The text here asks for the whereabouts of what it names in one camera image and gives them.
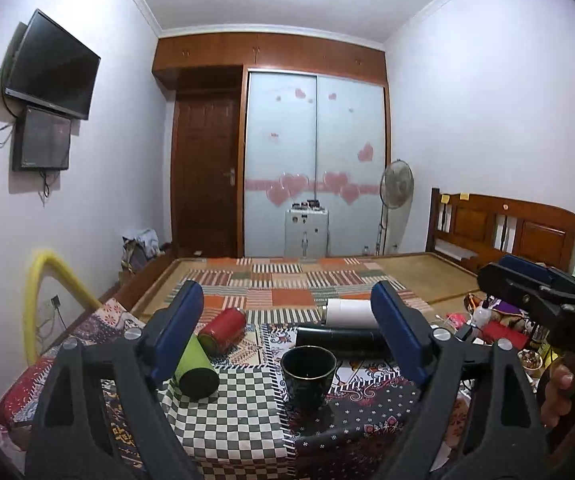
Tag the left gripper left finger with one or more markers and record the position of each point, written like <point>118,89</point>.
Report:
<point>71,436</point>

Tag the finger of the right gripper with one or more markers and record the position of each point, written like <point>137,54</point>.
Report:
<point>520,289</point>
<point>522,262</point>

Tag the dark teal ceramic cup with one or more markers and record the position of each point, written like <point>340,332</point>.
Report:
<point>308,372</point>

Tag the right hand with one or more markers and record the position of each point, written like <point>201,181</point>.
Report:
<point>556,403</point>

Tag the bedside clutter pile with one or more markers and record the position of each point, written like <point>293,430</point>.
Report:
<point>495,319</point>

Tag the wooden headboard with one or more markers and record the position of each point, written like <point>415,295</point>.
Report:
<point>472,230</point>

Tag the lime green bottle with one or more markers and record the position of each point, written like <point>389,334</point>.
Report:
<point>195,376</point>

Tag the red bottle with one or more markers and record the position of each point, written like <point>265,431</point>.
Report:
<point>223,332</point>

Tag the black thermos bottle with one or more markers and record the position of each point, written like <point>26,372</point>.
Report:
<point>346,343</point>

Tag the standing electric fan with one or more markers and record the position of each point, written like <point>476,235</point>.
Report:
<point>395,190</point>

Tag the white bottle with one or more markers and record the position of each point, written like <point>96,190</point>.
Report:
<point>349,313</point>

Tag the yellow foam tube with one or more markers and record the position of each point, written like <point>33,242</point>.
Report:
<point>47,294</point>

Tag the clothes pile by door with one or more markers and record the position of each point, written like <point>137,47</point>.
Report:
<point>140,246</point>

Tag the striped patchwork bed mat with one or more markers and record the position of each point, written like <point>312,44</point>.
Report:
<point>280,290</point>

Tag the white suitcase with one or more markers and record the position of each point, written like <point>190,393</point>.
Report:
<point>306,230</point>

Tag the frosted sliding wardrobe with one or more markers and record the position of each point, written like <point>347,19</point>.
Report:
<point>313,137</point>

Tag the brown wooden door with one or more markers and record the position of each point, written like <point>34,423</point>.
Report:
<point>203,175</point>

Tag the wooden bed frame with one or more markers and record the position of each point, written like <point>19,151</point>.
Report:
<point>129,293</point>

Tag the small black wall monitor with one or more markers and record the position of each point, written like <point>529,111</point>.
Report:
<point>41,141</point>

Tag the wall mounted television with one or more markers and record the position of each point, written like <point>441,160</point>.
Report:
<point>53,69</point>

